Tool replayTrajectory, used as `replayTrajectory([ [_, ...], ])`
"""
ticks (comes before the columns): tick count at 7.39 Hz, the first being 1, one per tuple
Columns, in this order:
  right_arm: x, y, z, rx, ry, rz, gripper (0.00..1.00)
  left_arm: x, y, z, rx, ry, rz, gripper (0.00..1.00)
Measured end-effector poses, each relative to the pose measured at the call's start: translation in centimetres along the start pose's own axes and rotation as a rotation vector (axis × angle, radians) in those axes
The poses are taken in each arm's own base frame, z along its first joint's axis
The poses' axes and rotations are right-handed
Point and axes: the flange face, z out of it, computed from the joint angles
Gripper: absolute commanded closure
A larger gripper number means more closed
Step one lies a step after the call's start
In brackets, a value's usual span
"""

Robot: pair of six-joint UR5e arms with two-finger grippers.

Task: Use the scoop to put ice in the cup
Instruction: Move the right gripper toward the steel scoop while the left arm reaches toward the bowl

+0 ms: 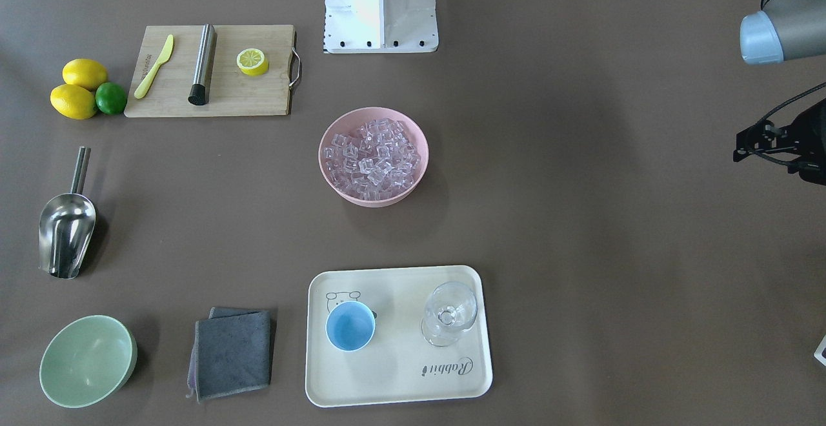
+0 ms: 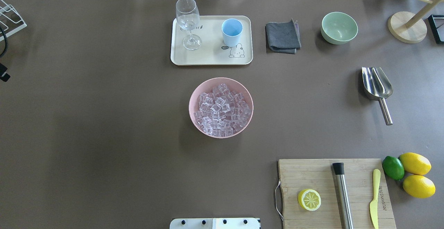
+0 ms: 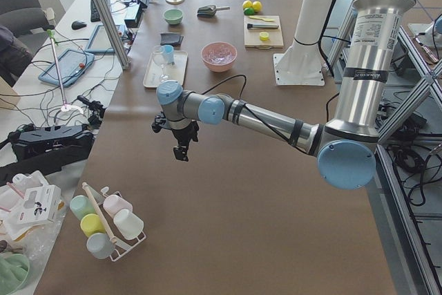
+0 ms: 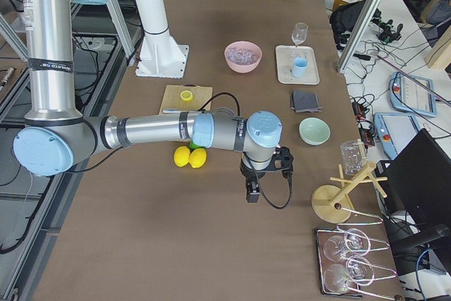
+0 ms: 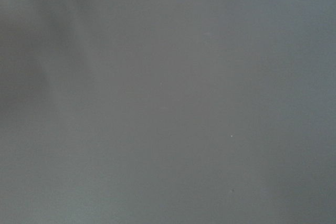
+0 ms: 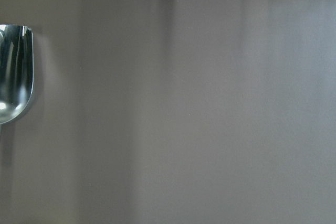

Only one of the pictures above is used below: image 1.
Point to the yellow plastic knife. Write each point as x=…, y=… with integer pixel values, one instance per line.
x=146, y=83

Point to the yellow lemon upper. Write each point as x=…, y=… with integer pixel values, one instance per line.
x=86, y=73

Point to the clear wine glass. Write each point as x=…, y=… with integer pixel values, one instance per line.
x=450, y=312

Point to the steel muddler black tip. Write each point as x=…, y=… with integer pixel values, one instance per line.
x=200, y=88

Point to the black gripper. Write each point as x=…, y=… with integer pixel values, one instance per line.
x=815, y=130

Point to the green bowl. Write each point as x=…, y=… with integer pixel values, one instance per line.
x=87, y=361

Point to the bamboo cutting board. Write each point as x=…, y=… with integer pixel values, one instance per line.
x=232, y=93

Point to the pink bowl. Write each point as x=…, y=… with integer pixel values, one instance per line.
x=349, y=121

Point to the green lime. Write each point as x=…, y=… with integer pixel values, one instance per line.
x=111, y=98

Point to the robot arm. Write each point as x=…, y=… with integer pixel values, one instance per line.
x=779, y=31

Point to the grey folded cloth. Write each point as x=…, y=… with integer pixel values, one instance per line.
x=232, y=353

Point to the cream rabbit tray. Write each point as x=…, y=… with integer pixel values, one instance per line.
x=398, y=364

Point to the light blue cup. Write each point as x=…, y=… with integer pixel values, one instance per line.
x=350, y=326

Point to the steel ice scoop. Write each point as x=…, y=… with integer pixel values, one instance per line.
x=66, y=226

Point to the yellow lemon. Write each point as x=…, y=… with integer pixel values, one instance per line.
x=73, y=101
x=86, y=73

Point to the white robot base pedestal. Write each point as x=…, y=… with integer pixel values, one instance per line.
x=380, y=27

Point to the yellow lemon lower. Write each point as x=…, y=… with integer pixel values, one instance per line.
x=73, y=101

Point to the clear ice cubes pile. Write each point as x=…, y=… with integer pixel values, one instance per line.
x=376, y=161

